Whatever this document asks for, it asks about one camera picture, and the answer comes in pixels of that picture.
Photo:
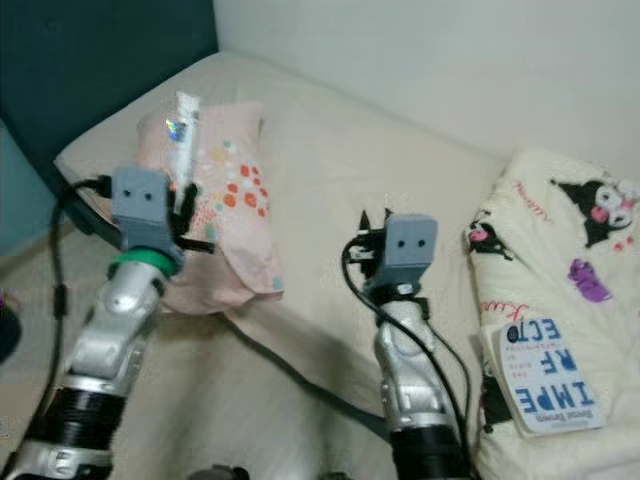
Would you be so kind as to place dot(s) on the pink patterned pillow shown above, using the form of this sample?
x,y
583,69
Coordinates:
x,y
240,240

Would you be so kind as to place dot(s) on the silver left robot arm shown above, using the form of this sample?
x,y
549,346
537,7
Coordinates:
x,y
120,330

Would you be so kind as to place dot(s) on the cream sheeted mattress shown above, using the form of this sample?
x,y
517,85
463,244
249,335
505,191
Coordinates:
x,y
360,200

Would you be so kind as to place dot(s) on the cream cartoon print blanket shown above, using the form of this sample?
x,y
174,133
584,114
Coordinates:
x,y
530,270

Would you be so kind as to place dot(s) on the dark teal headboard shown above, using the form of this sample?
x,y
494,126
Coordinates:
x,y
100,60

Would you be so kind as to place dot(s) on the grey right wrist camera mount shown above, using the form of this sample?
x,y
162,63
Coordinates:
x,y
410,245

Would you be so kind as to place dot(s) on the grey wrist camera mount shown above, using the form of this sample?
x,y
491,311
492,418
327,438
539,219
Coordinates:
x,y
410,245
145,205

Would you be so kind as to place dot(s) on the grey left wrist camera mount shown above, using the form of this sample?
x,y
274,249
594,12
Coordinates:
x,y
145,205

